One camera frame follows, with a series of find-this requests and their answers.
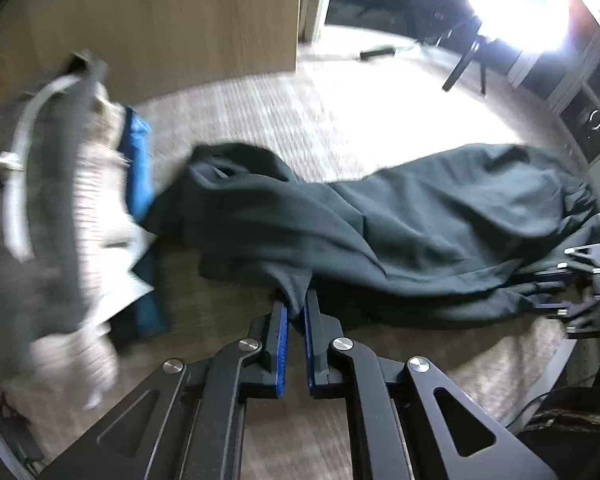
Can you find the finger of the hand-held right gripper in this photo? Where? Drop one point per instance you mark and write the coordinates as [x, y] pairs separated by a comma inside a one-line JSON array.
[[555, 275], [550, 306]]

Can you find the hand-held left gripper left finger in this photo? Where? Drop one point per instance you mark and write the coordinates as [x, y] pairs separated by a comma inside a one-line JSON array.
[[280, 345]]

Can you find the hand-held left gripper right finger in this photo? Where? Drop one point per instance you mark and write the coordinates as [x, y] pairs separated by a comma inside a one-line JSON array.
[[309, 345]]

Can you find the dark teal jacket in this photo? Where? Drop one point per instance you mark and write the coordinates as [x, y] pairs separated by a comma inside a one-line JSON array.
[[380, 220]]

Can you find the stack of folded clothes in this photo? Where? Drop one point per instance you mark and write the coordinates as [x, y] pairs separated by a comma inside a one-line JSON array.
[[55, 185]]

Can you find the plaid woven mat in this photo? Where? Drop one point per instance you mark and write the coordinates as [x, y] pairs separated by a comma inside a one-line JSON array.
[[330, 125]]

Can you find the black tripod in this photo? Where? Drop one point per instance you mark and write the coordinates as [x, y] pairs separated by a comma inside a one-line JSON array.
[[459, 67]]

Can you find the black power adapter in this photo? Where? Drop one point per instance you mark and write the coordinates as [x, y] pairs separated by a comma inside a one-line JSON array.
[[377, 53]]

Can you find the light wood board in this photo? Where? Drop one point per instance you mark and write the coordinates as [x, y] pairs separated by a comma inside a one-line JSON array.
[[155, 20]]

